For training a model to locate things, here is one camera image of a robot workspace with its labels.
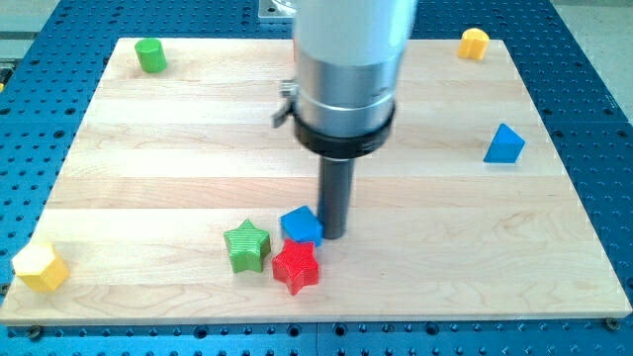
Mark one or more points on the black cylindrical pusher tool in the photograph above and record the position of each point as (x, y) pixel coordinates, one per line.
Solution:
(334, 189)

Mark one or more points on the blue triangle block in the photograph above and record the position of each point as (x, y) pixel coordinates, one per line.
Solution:
(505, 147)

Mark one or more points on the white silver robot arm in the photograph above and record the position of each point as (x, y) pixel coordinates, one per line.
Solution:
(342, 98)

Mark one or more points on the wooden board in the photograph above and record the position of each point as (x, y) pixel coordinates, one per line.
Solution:
(163, 164)

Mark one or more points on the blue cube block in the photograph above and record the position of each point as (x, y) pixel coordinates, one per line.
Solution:
(302, 226)

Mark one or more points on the red star block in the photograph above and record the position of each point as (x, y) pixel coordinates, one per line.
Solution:
(296, 265)

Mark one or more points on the green star block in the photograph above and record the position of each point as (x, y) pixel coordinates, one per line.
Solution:
(247, 247)

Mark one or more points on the yellow heart block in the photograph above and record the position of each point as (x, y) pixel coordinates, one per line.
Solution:
(473, 44)

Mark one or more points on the green cylinder block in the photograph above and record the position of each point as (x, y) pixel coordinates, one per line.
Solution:
(150, 55)

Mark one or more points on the yellow hexagon block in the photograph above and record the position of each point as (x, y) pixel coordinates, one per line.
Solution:
(40, 267)

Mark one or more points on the metal base plate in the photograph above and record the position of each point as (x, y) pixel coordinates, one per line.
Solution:
(276, 11)

